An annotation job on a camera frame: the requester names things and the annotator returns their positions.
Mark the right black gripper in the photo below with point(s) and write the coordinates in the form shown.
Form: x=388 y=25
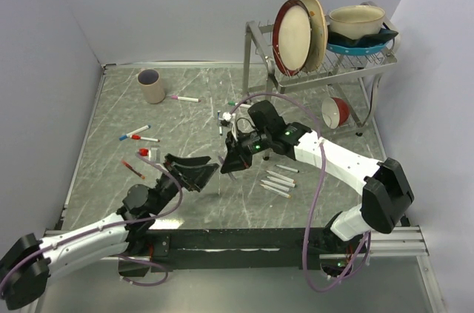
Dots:
x=233 y=161

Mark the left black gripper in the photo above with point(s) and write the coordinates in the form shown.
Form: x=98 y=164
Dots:
x=191 y=177

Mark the yellow cap marker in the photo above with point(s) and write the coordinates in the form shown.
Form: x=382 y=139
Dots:
x=277 y=191

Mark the black cap marker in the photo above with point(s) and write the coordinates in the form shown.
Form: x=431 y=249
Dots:
x=287 y=168

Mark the blue cap marker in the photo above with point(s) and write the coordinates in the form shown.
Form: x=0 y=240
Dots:
x=220 y=129

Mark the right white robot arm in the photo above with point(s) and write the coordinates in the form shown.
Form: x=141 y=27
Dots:
x=382 y=185

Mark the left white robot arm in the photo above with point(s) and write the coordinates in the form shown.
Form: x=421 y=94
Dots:
x=32 y=263

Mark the pink cap marker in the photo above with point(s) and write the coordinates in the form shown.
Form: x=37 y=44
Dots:
x=182 y=98

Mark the beige cylindrical cup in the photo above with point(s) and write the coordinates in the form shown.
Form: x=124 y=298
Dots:
x=152 y=86

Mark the red white bowl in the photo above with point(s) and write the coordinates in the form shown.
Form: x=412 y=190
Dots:
x=335 y=112

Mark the red rimmed white plate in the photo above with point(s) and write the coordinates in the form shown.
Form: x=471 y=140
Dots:
x=292 y=37

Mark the steel dish rack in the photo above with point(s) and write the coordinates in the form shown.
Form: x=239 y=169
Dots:
x=334 y=70

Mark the beige plate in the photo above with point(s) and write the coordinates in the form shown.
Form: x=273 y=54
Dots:
x=319 y=36

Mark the blue baking dish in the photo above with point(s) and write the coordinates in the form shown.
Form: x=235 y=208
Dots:
x=356 y=51

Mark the beige ceramic bowl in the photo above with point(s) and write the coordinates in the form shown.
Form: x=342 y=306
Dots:
x=357 y=20

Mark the dark blue cloth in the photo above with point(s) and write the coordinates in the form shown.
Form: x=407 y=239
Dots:
x=361 y=36

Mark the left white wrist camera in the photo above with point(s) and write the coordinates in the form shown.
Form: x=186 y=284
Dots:
x=152 y=154

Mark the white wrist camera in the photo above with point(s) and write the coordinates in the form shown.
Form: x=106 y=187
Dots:
x=228 y=121
x=152 y=154

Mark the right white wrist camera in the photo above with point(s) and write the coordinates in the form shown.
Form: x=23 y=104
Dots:
x=228 y=121

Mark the black base frame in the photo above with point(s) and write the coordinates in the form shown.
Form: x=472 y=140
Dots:
x=177 y=249

